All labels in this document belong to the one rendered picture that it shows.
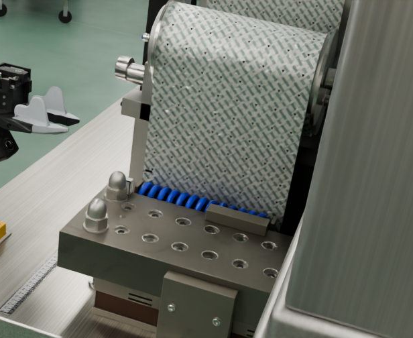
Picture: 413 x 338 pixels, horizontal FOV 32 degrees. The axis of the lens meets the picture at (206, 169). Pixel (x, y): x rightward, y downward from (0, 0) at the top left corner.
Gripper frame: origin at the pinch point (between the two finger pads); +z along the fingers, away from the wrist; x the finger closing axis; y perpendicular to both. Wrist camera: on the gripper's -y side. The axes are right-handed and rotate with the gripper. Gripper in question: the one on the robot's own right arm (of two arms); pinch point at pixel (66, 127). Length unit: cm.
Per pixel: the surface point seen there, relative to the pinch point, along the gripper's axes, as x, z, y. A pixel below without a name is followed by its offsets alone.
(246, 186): -0.2, 30.9, -1.7
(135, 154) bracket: 7.8, 9.6, -5.4
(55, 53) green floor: 328, -168, -109
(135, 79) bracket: 7.9, 8.0, 7.9
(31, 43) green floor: 338, -192, -109
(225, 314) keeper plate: -21.9, 35.0, -10.0
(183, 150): -0.2, 20.2, 1.5
